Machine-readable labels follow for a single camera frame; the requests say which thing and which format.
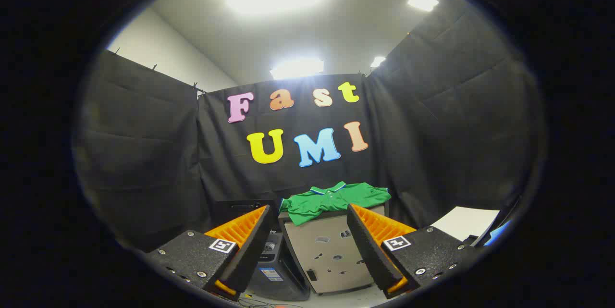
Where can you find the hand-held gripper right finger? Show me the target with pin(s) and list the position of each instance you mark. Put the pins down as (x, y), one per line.
(370, 250)

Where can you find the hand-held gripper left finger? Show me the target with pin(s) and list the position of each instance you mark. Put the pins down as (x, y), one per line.
(252, 250)

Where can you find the dark grey washing machine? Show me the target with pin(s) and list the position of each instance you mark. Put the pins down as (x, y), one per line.
(278, 269)

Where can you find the green polo shirt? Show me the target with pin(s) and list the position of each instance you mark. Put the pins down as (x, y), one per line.
(331, 198)

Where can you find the beige metal cabinet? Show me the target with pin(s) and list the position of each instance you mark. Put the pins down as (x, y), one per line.
(326, 250)

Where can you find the black backdrop cloth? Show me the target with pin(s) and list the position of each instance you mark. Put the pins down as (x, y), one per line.
(298, 173)

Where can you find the white flat board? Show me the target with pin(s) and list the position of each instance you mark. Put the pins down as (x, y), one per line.
(463, 221)

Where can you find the blue object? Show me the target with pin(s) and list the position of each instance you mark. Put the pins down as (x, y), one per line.
(497, 232)

